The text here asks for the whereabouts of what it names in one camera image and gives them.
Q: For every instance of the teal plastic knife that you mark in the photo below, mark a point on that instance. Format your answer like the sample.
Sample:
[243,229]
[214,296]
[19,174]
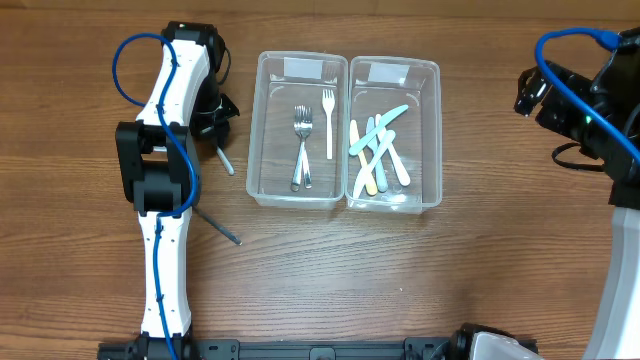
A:
[385,119]

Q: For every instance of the white plastic knife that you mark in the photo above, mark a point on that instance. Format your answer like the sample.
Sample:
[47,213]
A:
[399,168]

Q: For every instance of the pale grey-blue plastic knife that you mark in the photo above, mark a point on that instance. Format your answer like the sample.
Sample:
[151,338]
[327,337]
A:
[380,176]

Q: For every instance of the white plastic fork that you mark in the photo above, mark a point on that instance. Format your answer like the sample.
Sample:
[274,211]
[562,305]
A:
[328,104]

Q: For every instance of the yellow plastic knife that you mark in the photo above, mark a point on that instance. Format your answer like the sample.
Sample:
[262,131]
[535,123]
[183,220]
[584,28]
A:
[370,184]

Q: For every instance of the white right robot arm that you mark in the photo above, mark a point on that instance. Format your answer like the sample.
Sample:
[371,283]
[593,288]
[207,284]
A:
[600,117]

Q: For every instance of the clear plastic container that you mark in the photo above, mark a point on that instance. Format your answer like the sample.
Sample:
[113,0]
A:
[285,79]
[378,84]

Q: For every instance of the clear right plastic container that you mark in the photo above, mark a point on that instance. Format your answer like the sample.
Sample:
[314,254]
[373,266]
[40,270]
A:
[378,84]

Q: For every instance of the steel fork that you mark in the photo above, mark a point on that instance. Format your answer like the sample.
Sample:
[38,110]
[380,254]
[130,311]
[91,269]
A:
[219,227]
[306,171]
[302,127]

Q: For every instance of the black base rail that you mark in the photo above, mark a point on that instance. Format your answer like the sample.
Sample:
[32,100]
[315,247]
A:
[470,341]

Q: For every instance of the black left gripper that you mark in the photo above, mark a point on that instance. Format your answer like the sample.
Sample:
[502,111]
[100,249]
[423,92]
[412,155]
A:
[220,116]

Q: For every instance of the pale blue plastic fork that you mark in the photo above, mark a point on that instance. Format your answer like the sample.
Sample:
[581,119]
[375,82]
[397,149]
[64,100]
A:
[225,161]

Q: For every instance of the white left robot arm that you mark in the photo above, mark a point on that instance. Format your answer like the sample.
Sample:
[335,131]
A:
[161,178]

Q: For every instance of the light blue plastic knife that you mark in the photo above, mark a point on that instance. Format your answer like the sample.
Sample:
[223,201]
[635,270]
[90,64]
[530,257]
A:
[365,173]

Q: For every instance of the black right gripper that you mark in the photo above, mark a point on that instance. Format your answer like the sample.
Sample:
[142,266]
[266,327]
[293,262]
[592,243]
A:
[538,93]

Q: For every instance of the clear left plastic container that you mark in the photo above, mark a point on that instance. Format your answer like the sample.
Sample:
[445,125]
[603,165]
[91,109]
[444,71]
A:
[285,79]

